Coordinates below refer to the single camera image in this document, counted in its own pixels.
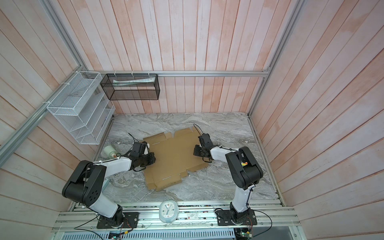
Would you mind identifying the small white label card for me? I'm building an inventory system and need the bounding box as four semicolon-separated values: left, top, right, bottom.
187;213;199;220

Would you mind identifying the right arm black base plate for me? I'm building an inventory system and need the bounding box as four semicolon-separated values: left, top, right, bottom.
214;208;258;227

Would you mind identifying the white paper in basket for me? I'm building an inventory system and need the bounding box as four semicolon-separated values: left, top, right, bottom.
112;77;156;87

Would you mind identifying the brown cardboard box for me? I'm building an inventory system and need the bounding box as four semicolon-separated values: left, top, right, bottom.
144;128;209;191

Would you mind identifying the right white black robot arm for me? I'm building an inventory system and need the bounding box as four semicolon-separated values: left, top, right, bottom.
194;134;264;227

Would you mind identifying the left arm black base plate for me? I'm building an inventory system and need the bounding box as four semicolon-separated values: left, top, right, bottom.
97;212;139;229

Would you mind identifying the aluminium front rail frame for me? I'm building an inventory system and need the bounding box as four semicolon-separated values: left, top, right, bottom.
52;200;306;240

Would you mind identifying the black mesh wall basket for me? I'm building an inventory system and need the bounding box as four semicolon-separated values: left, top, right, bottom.
101;73;161;101

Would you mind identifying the white wire mesh shelf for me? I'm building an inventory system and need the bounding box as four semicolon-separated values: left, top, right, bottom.
47;71;115;145

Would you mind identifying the pale blue alarm clock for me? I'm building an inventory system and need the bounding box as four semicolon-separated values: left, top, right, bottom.
159;200;179;223

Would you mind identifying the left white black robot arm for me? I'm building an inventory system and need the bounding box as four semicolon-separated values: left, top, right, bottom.
62;142;156;228

